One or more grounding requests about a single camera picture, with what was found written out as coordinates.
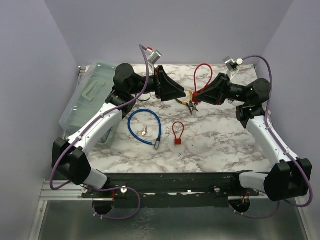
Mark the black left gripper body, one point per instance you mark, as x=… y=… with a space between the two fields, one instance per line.
x=153 y=82

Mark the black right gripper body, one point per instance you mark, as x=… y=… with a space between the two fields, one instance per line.
x=233 y=91

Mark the small silver key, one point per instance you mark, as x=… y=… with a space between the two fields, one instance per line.
x=144 y=131

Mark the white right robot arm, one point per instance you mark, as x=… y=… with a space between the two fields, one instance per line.
x=290 y=175

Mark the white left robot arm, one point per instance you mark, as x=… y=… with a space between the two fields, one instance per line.
x=70 y=156

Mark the clear plastic storage box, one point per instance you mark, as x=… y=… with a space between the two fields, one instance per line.
x=95 y=85

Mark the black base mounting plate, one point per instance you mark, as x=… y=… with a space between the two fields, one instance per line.
x=170 y=190

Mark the yellow handled pliers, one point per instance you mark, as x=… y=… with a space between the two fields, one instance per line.
x=192 y=106

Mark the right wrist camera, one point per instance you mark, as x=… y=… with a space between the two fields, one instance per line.
x=232 y=66

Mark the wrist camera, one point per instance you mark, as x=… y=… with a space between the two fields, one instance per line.
x=153 y=56
x=232 y=66

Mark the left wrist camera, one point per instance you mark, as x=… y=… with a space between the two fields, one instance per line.
x=153 y=56

